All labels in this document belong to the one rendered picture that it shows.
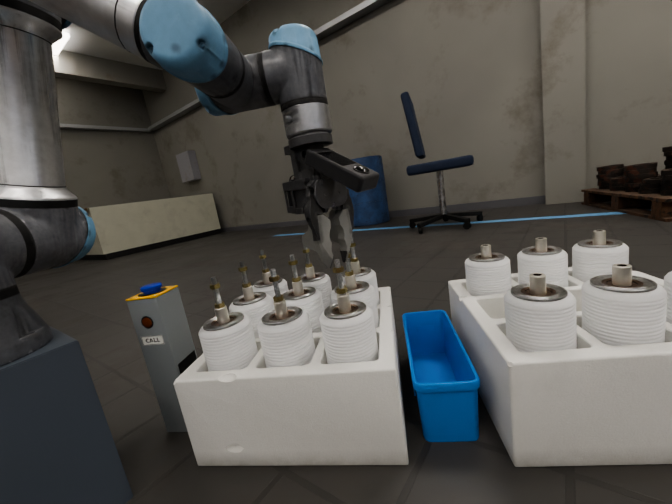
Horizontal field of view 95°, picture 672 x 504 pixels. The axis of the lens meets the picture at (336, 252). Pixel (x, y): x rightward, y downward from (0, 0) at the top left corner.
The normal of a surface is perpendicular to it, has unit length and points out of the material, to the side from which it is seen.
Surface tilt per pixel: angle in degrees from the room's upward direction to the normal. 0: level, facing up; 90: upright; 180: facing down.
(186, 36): 90
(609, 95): 90
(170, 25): 90
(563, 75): 90
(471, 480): 0
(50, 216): 102
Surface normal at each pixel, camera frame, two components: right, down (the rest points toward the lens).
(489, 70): -0.57, 0.25
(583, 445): -0.13, 0.22
